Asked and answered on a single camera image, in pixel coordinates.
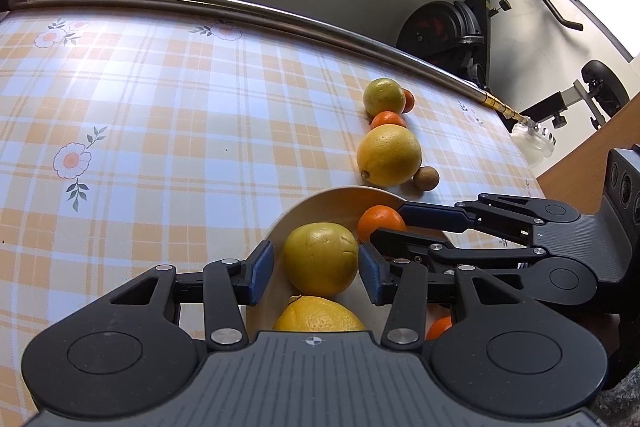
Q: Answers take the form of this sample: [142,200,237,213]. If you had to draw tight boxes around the cream bowl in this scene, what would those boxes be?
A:
[246,186,451,333]

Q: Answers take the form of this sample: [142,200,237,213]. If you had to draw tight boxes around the plaid flower tablecloth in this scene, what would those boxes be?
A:
[0,4,546,413]

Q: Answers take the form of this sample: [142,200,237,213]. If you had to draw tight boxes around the wooden board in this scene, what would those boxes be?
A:
[537,92,640,218]

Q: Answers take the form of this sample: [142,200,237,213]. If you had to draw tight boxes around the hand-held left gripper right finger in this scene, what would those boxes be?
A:
[359,242,543,352]

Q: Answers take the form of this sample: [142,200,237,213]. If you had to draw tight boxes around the black exercise bike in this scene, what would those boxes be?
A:
[396,0,631,130]

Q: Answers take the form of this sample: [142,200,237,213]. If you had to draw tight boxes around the small brown kiwi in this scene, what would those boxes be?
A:
[413,166,440,192]

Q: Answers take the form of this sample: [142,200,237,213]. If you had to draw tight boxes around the large yellow lemon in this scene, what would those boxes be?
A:
[356,125,423,188]

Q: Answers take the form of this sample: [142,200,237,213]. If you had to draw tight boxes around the translucent white plastic object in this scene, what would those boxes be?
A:
[511,119,557,166]

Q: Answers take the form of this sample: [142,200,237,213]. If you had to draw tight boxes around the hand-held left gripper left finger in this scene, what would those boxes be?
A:
[107,239,276,352]

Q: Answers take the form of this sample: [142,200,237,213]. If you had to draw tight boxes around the grey crinkled material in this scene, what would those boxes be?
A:
[595,359,640,427]

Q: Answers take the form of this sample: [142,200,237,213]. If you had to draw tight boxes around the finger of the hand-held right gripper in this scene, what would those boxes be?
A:
[398,193,583,238]
[369,228,551,276]

